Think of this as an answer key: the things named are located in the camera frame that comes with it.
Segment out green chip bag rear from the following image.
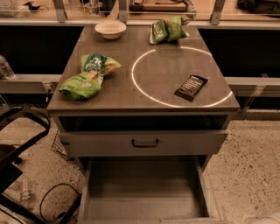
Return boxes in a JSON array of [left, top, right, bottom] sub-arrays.
[[150, 16, 189, 45]]

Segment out black wire basket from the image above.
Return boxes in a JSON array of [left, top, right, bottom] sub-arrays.
[[51, 131, 74, 162]]

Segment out white ceramic bowl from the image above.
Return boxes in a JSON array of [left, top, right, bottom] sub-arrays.
[[94, 20, 126, 39]]

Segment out green chip bag left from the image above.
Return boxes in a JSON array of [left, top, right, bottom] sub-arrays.
[[59, 53, 122, 101]]

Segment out clear plastic bottle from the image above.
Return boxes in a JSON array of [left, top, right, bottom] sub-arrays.
[[0, 55, 16, 80]]

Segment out black snack bar wrapper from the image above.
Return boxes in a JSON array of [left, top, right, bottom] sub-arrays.
[[174, 75, 208, 102]]

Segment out grey top drawer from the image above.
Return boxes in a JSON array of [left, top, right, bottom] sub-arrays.
[[59, 130, 228, 157]]

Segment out green chip bag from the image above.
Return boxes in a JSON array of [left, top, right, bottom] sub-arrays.
[[150, 16, 189, 45], [59, 53, 122, 101]]

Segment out grey drawer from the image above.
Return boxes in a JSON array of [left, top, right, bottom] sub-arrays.
[[59, 130, 228, 157], [77, 157, 227, 224]]

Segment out black floor cable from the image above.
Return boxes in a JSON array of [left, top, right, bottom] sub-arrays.
[[38, 182, 81, 223]]

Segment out grey drawer cabinet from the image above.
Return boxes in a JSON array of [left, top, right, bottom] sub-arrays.
[[46, 24, 241, 173]]

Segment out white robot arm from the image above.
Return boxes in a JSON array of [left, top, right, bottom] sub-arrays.
[[243, 212, 280, 224]]

